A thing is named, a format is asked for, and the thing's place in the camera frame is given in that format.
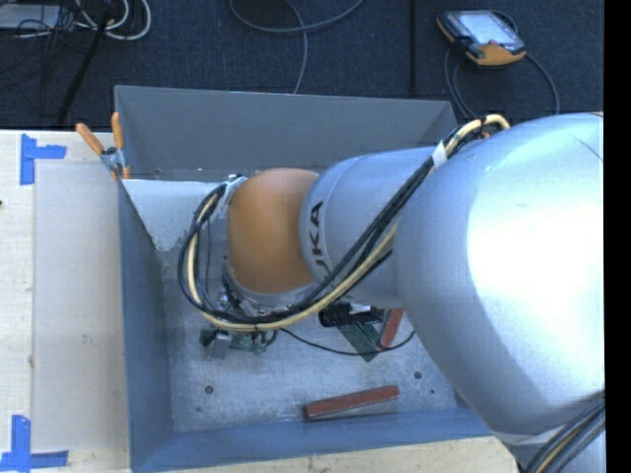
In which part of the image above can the black cylinder on white bracket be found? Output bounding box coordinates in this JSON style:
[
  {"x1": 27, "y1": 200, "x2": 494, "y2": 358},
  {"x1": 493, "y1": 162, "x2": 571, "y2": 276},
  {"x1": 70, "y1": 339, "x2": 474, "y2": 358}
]
[{"x1": 317, "y1": 302, "x2": 385, "y2": 330}]

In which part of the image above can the red-brown flat block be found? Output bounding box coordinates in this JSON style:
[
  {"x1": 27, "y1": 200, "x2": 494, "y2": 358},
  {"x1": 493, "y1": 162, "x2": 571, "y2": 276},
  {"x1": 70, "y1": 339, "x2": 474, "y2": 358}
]
[
  {"x1": 378, "y1": 306, "x2": 406, "y2": 350},
  {"x1": 302, "y1": 384, "x2": 401, "y2": 421}
]

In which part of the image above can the dark green flat block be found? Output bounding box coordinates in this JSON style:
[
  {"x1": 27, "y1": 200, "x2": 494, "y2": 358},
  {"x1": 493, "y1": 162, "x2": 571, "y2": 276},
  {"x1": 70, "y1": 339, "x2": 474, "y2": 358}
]
[{"x1": 338, "y1": 318, "x2": 385, "y2": 364}]

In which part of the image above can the grey metal bin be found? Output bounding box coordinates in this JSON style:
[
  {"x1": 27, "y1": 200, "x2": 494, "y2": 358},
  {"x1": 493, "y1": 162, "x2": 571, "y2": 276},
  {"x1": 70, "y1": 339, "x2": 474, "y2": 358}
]
[{"x1": 113, "y1": 84, "x2": 495, "y2": 473}]

